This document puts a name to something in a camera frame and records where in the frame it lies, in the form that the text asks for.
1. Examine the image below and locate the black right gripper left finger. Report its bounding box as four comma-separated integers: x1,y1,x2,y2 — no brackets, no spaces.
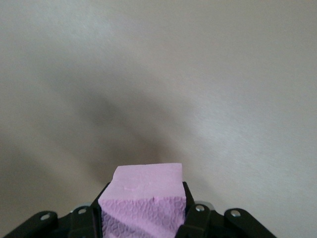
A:
0,182,111,238

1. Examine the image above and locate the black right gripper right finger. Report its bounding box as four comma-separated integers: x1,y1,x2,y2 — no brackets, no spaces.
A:
174,180,277,238

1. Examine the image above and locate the pink foam cube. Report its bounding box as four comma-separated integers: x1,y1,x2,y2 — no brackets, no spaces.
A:
98,163,188,238

